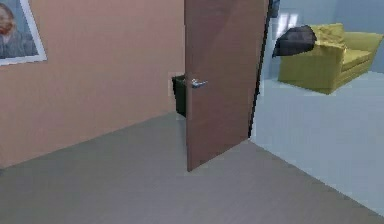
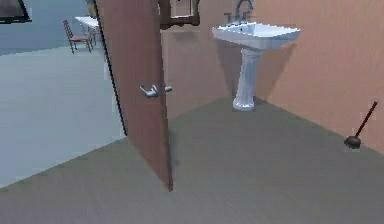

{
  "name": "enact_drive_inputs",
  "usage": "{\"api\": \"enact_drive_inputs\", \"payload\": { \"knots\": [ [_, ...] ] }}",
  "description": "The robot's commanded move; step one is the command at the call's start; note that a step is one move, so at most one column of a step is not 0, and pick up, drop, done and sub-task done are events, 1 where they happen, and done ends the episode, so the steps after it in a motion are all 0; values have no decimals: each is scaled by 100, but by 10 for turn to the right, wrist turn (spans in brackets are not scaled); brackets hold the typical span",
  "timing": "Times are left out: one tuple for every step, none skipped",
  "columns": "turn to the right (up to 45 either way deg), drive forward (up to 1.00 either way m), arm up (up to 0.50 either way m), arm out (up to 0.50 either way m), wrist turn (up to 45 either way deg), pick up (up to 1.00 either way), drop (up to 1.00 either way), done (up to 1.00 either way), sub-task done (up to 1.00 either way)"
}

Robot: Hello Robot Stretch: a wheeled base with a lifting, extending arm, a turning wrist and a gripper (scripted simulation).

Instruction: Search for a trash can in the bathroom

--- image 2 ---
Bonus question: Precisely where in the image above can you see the red wooden chair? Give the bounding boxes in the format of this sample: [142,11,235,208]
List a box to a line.
[62,19,93,55]

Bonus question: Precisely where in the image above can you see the white table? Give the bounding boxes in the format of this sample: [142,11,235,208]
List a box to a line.
[73,15,101,46]

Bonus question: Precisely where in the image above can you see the grey sink faucet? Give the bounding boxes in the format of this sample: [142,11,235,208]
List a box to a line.
[223,0,255,26]

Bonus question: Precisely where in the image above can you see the black framed wall picture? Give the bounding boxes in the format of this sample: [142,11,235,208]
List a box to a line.
[0,0,33,24]

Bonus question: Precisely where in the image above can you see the dark plunger with brown stick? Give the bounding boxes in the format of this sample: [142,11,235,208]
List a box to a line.
[343,100,379,150]

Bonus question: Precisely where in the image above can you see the white pedestal sink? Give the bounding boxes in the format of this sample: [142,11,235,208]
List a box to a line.
[212,21,301,112]

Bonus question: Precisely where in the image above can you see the brown room door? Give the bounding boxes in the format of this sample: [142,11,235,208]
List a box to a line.
[94,0,174,192]

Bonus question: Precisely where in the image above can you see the brown framed wall mirror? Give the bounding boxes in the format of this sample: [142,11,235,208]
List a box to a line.
[157,0,201,30]

